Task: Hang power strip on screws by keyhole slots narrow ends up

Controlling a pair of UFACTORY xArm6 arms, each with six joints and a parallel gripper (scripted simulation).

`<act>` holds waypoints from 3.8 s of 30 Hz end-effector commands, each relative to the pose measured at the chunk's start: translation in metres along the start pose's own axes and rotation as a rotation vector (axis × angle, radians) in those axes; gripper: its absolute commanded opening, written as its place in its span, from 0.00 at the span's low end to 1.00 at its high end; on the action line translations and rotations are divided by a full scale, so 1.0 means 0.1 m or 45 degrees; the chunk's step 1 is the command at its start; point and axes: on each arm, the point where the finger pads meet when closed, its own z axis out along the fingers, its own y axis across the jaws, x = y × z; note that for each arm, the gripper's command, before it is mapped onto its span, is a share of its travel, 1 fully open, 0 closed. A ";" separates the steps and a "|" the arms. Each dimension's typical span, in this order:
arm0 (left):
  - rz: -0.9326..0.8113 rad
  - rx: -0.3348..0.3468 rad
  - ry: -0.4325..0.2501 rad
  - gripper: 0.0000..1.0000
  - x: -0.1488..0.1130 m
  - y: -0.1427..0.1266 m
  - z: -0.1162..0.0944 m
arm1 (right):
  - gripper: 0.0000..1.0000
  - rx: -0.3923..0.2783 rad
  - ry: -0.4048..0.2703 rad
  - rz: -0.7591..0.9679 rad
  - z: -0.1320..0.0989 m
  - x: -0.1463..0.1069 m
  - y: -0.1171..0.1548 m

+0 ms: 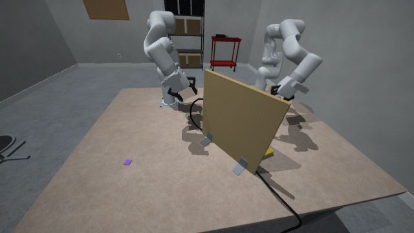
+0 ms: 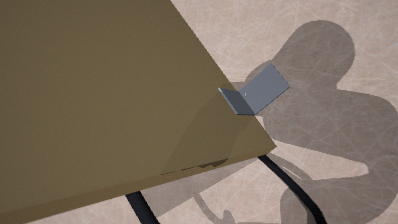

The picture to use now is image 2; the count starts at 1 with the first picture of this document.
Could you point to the brown wooden board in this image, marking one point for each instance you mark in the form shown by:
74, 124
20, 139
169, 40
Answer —
103, 98

